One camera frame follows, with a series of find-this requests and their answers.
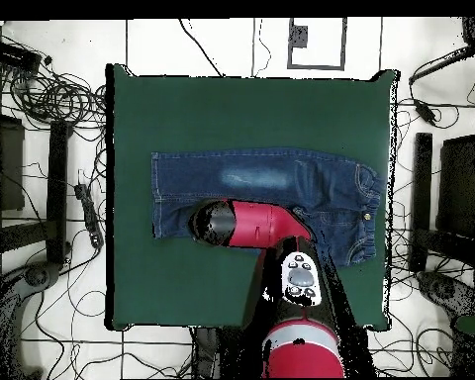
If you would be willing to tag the black metal frame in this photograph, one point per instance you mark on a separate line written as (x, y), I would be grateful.
(57, 178)
(421, 178)

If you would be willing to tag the black network switch box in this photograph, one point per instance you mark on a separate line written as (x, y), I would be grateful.
(14, 55)

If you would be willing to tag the blue denim jeans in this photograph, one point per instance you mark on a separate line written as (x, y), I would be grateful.
(281, 178)

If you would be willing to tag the dark green table cloth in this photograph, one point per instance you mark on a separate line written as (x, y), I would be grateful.
(241, 114)

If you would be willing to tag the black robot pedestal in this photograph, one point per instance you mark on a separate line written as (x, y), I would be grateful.
(206, 352)

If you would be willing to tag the grey stand foot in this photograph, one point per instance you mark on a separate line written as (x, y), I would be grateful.
(35, 276)
(443, 291)

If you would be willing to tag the black power adapter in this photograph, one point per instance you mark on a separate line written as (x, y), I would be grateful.
(425, 111)

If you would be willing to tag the black rod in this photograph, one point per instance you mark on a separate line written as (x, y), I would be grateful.
(443, 63)

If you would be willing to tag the black power strip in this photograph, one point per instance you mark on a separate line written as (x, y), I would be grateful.
(89, 213)

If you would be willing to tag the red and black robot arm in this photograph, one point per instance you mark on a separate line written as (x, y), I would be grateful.
(261, 225)

